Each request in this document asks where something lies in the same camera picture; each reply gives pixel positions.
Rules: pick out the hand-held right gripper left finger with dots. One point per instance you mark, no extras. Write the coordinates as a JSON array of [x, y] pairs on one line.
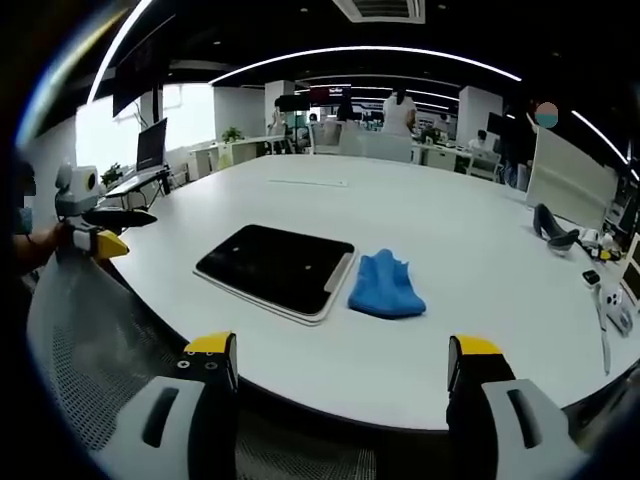
[[170, 415]]

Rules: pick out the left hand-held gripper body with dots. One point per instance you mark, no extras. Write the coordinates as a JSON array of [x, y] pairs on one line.
[[75, 192]]

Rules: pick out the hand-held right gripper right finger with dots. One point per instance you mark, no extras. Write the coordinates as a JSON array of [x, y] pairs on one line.
[[520, 415]]

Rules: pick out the black tablet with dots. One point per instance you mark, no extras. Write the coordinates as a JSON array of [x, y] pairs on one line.
[[280, 272]]

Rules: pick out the blue cleaning cloth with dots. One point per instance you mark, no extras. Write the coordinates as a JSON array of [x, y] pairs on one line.
[[385, 287]]

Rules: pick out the green potted plant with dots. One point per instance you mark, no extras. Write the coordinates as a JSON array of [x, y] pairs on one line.
[[232, 134], [112, 175]]

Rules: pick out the computer monitor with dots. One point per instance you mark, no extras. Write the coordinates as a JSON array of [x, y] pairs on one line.
[[151, 145]]

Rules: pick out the grey mesh office chair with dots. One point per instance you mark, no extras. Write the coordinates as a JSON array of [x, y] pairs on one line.
[[100, 340]]

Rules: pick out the white office desks row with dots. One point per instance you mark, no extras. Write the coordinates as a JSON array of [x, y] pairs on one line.
[[240, 150]]

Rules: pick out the hanging dark display screen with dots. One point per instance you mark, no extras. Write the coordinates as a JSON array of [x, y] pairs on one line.
[[142, 70]]

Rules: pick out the white hand-held device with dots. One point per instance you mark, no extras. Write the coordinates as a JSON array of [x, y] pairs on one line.
[[615, 305]]

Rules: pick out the small black and white box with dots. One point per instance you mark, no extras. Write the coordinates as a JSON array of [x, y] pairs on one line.
[[591, 277]]

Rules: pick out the white device with yellow parts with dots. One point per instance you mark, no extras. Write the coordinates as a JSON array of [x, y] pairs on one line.
[[602, 245]]

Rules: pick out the dark grey headset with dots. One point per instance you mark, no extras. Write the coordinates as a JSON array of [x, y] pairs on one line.
[[552, 227]]

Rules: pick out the white standing board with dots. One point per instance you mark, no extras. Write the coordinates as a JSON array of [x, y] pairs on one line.
[[570, 177]]

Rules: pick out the ceiling air vent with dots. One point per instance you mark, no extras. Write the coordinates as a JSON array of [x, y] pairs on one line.
[[380, 10]]

